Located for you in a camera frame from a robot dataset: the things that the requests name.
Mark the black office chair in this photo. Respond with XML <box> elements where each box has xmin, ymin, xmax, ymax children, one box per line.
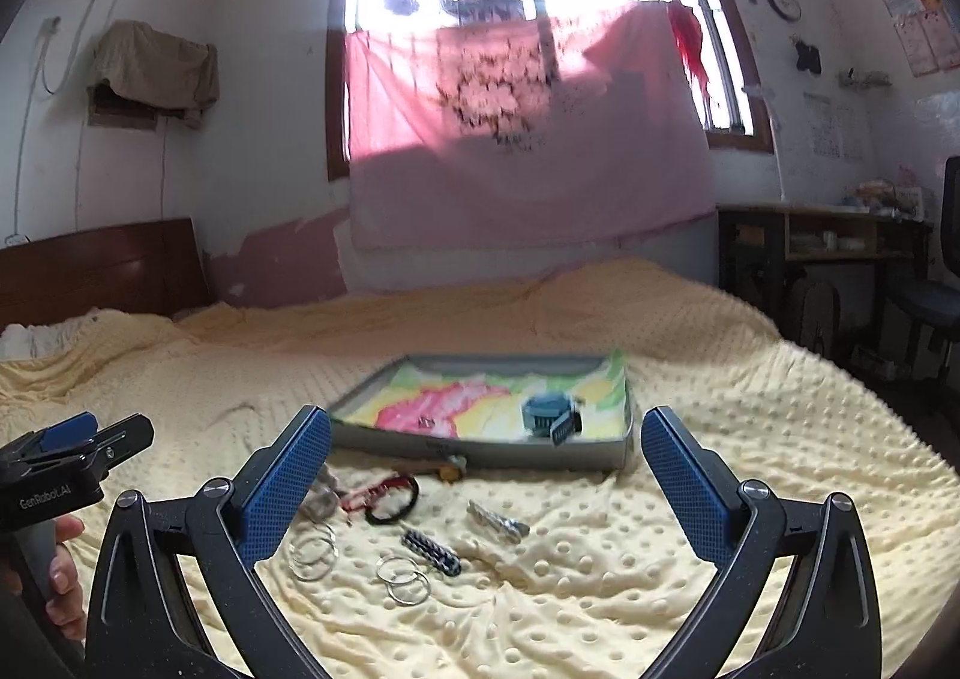
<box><xmin>874</xmin><ymin>154</ymin><xmax>960</xmax><ymax>410</ymax></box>

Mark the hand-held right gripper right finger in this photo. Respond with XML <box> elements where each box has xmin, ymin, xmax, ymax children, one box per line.
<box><xmin>640</xmin><ymin>405</ymin><xmax>882</xmax><ymax>679</ymax></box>

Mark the yellow dotted blanket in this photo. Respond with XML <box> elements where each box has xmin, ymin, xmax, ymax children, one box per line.
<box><xmin>0</xmin><ymin>257</ymin><xmax>960</xmax><ymax>679</ymax></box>

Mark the black hair tie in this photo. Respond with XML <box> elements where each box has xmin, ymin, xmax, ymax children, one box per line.
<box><xmin>365</xmin><ymin>476</ymin><xmax>419</xmax><ymax>526</ymax></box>

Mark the cluster of wall certificates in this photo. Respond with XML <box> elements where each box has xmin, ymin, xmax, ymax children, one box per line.
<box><xmin>862</xmin><ymin>0</ymin><xmax>960</xmax><ymax>76</ymax></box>

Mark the silver hair clip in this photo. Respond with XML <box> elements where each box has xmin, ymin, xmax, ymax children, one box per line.
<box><xmin>466</xmin><ymin>499</ymin><xmax>531</xmax><ymax>546</ymax></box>

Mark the white crumpled cloth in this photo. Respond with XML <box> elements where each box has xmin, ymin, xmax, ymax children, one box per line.
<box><xmin>0</xmin><ymin>315</ymin><xmax>98</xmax><ymax>361</ymax></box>

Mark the black beaded bracelet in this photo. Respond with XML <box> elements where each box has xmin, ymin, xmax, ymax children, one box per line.
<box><xmin>401</xmin><ymin>529</ymin><xmax>462</xmax><ymax>579</ymax></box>

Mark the brown framed window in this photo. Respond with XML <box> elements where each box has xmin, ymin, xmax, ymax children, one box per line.
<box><xmin>326</xmin><ymin>0</ymin><xmax>773</xmax><ymax>181</ymax></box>

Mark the black hanging wall item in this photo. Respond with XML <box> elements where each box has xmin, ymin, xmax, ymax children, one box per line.
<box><xmin>789</xmin><ymin>34</ymin><xmax>822</xmax><ymax>76</ymax></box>

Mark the grey tray with colourful lining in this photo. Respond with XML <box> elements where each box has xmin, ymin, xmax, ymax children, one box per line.
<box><xmin>328</xmin><ymin>349</ymin><xmax>635</xmax><ymax>474</ymax></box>

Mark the person's left hand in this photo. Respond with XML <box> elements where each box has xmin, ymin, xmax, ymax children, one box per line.
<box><xmin>43</xmin><ymin>512</ymin><xmax>86</xmax><ymax>641</ymax></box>

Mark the beige draped cloth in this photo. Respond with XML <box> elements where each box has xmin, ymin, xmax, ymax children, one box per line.
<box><xmin>88</xmin><ymin>20</ymin><xmax>220</xmax><ymax>129</ymax></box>

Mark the brown wooden headboard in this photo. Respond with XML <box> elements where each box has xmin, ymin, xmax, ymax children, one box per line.
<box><xmin>0</xmin><ymin>218</ymin><xmax>215</xmax><ymax>331</ymax></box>

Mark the dark wooden desk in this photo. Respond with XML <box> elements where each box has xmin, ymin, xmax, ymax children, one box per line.
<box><xmin>716</xmin><ymin>203</ymin><xmax>935</xmax><ymax>350</ymax></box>

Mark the clear plastic trinket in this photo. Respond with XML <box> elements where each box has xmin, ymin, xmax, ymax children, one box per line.
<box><xmin>304</xmin><ymin>465</ymin><xmax>342</xmax><ymax>522</ymax></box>

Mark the white air conditioner hose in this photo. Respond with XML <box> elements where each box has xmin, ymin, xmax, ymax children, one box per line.
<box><xmin>41</xmin><ymin>15</ymin><xmax>85</xmax><ymax>95</ymax></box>

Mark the pink floral sheet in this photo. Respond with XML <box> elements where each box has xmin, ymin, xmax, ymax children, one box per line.
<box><xmin>343</xmin><ymin>0</ymin><xmax>717</xmax><ymax>253</ymax></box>

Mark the white power strip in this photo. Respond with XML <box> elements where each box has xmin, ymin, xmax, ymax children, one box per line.
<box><xmin>855</xmin><ymin>345</ymin><xmax>901</xmax><ymax>380</ymax></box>

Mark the pile of desk clutter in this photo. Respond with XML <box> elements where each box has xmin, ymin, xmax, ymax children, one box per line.
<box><xmin>851</xmin><ymin>165</ymin><xmax>923</xmax><ymax>219</ymax></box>

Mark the red hanging cloth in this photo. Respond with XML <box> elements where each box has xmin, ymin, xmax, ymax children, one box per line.
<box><xmin>667</xmin><ymin>4</ymin><xmax>710</xmax><ymax>103</ymax></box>

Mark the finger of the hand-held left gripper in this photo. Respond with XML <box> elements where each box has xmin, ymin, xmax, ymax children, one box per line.
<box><xmin>22</xmin><ymin>411</ymin><xmax>101</xmax><ymax>459</ymax></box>
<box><xmin>79</xmin><ymin>413</ymin><xmax>155</xmax><ymax>478</ymax></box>

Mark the white wall calendar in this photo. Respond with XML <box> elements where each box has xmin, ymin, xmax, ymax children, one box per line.
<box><xmin>802</xmin><ymin>92</ymin><xmax>856</xmax><ymax>159</ymax></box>

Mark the white desk lamp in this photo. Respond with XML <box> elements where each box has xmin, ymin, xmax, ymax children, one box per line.
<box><xmin>746</xmin><ymin>86</ymin><xmax>792</xmax><ymax>204</ymax></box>

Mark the brown wall box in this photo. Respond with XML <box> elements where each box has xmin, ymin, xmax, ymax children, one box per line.
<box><xmin>86</xmin><ymin>86</ymin><xmax>158</xmax><ymax>129</ymax></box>

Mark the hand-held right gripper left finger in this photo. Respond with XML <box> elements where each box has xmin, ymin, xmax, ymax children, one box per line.
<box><xmin>85</xmin><ymin>405</ymin><xmax>332</xmax><ymax>679</ymax></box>

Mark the brown patterned suitcase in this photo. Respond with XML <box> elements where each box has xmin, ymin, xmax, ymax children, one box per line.
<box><xmin>795</xmin><ymin>278</ymin><xmax>841</xmax><ymax>354</ymax></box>

